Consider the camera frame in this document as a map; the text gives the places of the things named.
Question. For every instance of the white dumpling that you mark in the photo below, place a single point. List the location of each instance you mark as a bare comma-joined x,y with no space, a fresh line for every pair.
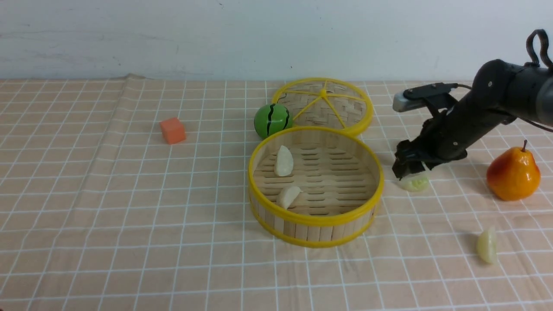
284,162
287,196

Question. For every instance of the silver wrist camera right side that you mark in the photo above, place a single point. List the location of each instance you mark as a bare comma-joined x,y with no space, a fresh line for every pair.
434,97

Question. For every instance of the orange foam cube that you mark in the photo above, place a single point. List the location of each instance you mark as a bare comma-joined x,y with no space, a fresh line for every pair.
173,131

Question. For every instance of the yellow-rimmed woven steamer lid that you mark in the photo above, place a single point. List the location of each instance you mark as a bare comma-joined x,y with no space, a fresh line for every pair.
326,102

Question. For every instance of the checkered beige tablecloth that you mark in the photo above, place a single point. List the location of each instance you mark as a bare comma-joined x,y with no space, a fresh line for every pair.
99,213

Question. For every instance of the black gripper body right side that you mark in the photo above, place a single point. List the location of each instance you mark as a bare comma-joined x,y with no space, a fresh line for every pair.
446,137

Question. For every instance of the pale yellow dumpling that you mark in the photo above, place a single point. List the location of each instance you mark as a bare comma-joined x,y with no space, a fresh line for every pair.
486,246

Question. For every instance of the green watermelon toy ball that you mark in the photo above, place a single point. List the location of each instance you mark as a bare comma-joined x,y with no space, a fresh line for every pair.
271,119

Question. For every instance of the orange yellow toy pear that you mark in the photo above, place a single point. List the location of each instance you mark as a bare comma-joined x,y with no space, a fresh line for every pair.
514,175

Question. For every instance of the pale green dumpling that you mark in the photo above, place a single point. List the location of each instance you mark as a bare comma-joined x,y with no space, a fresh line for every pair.
414,183

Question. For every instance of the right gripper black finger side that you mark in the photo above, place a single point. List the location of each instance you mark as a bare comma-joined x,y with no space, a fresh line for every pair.
409,162

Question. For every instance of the yellow-rimmed bamboo steamer tray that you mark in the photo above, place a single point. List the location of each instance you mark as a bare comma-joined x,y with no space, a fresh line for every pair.
342,183

